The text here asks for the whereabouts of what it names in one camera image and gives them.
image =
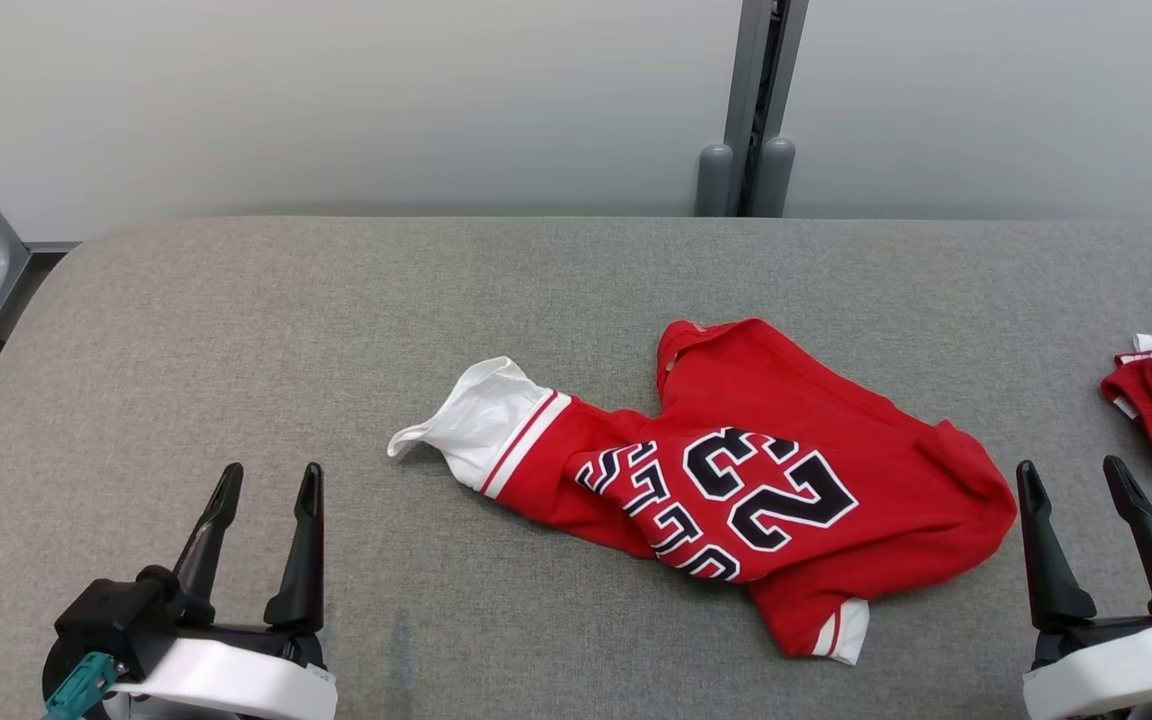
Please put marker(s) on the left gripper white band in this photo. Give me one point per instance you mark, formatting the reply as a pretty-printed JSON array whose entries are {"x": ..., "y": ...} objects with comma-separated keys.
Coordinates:
[{"x": 236, "y": 680}]

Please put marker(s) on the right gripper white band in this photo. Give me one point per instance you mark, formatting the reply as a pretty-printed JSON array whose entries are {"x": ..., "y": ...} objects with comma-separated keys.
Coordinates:
[{"x": 1116, "y": 670}]

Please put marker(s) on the red basketball jersey white sleeves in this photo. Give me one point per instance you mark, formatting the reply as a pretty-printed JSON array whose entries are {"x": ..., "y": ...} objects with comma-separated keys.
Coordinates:
[{"x": 786, "y": 400}]

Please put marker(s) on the grey partition post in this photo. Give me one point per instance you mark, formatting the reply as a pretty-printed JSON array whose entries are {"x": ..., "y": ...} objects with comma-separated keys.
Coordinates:
[{"x": 746, "y": 80}]

